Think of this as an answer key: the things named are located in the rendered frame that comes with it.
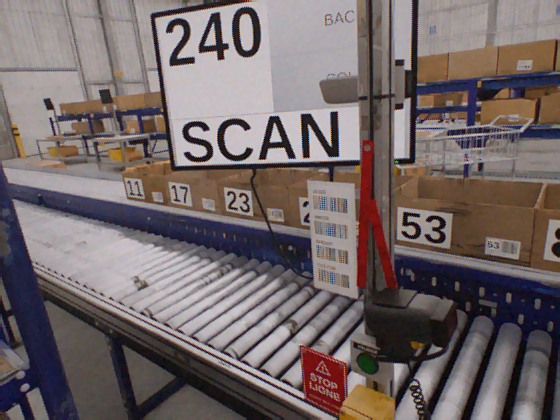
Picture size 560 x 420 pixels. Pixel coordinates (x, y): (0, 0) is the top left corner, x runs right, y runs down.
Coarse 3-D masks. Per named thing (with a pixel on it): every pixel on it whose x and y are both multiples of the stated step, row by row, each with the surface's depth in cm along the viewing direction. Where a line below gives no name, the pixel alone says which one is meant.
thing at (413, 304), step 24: (384, 288) 58; (384, 312) 53; (408, 312) 51; (432, 312) 50; (456, 312) 52; (384, 336) 56; (408, 336) 52; (432, 336) 50; (384, 360) 56; (408, 360) 54
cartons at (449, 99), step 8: (528, 88) 794; (536, 88) 787; (544, 88) 780; (552, 88) 771; (440, 96) 901; (448, 96) 890; (456, 96) 879; (528, 96) 798; (536, 96) 790; (440, 104) 906; (448, 104) 895; (456, 104) 884
